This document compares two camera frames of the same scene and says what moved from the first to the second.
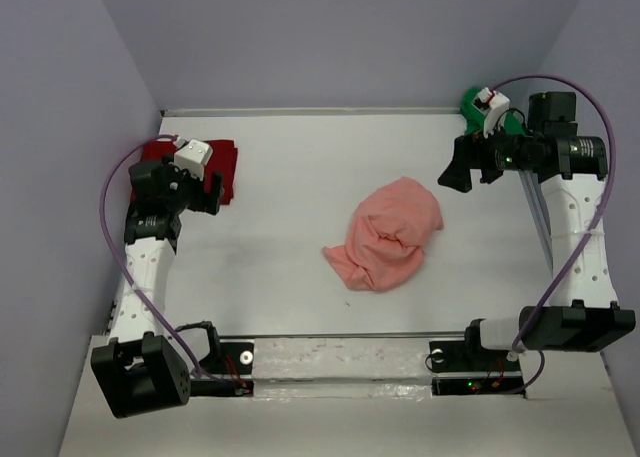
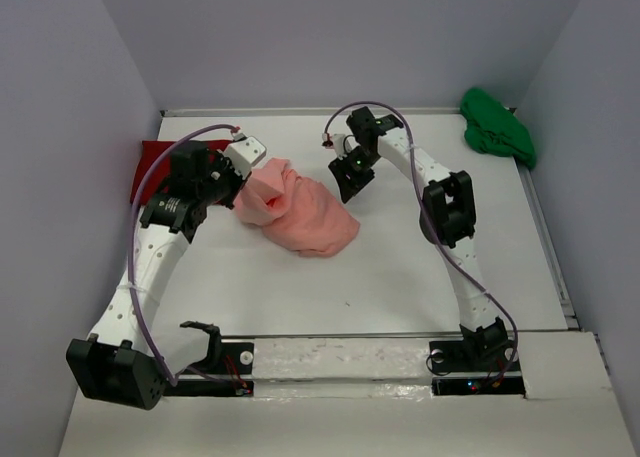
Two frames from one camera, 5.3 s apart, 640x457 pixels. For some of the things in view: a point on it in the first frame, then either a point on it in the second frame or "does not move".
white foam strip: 341,358 does not move
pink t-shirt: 387,235 -> 298,210
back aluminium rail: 390,111 does not move
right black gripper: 470,152 -> 349,187
